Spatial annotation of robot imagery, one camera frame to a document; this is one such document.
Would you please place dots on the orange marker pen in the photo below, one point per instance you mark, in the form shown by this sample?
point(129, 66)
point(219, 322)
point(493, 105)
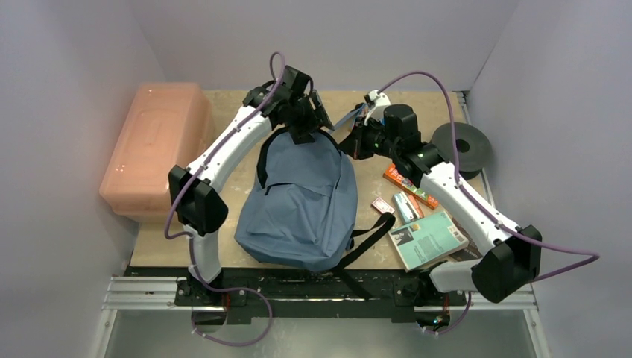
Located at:
point(418, 210)

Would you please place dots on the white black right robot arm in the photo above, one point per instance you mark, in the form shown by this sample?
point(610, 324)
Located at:
point(510, 253)

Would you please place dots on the dark brown book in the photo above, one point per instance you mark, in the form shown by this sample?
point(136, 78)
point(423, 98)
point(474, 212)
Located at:
point(470, 252)

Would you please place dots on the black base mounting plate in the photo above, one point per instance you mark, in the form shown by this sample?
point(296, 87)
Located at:
point(290, 293)

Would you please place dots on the orange treehouse book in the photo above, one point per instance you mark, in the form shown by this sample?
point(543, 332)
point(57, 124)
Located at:
point(393, 176)

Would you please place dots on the blue grey backpack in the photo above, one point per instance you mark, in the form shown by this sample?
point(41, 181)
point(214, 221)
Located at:
point(301, 211)

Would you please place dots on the pink plastic storage box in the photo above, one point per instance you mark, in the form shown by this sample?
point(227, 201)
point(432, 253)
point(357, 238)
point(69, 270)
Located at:
point(167, 125)

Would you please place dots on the aluminium frame rails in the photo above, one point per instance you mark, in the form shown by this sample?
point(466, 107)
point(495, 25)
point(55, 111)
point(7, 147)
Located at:
point(510, 253)

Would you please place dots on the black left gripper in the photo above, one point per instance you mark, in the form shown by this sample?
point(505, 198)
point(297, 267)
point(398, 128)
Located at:
point(317, 119)

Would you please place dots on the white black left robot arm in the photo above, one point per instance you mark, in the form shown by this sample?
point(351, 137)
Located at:
point(290, 102)

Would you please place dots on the black filament spool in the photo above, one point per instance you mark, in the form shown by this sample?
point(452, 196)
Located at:
point(473, 147)

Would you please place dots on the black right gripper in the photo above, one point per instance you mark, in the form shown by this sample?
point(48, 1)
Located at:
point(355, 141)

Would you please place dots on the teal white stapler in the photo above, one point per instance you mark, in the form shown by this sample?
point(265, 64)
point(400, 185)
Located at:
point(405, 208)

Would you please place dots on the teal paperback book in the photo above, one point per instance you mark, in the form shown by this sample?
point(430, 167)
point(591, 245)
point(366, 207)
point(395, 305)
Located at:
point(427, 241)

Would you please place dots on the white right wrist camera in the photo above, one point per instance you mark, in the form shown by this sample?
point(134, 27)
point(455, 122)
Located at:
point(376, 102)

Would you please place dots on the blue paperback book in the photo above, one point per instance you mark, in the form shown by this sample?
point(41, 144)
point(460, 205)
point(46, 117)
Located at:
point(350, 116)

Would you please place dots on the small red white card box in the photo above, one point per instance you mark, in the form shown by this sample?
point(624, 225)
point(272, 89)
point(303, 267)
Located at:
point(382, 206)

